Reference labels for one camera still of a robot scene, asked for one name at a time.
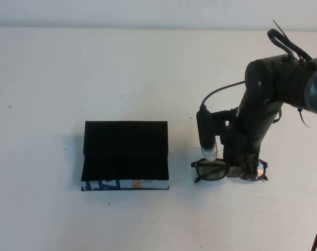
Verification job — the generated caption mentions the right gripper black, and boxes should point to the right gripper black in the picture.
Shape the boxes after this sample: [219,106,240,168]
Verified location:
[220,103,282,180]

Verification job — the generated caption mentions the dark frame glasses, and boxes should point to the dark frame glasses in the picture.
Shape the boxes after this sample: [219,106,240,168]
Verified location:
[191,156,269,184]

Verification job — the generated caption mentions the black glasses case printed front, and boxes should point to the black glasses case printed front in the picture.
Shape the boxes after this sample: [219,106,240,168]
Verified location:
[81,120,172,191]

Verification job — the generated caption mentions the hanging black zip tie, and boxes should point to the hanging black zip tie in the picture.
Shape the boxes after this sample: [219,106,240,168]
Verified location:
[297,107,311,129]

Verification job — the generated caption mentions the upright black zip tie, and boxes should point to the upright black zip tie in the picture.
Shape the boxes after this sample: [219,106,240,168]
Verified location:
[273,20,289,36]

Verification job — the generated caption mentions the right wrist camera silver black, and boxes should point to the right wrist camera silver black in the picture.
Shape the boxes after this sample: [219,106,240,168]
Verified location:
[196,104,219,161]

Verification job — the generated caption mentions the black right camera mount bracket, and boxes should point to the black right camera mount bracket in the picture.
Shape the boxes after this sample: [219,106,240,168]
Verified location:
[213,108,240,136]

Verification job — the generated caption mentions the black flat cable loop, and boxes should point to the black flat cable loop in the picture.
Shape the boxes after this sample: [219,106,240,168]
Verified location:
[272,108,283,123]

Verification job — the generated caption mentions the right wrist camera thin cable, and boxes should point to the right wrist camera thin cable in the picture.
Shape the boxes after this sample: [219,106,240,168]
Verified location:
[199,81,245,108]

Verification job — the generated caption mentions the long dark right arm cable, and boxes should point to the long dark right arm cable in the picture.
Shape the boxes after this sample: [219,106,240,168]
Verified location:
[267,27,317,251]

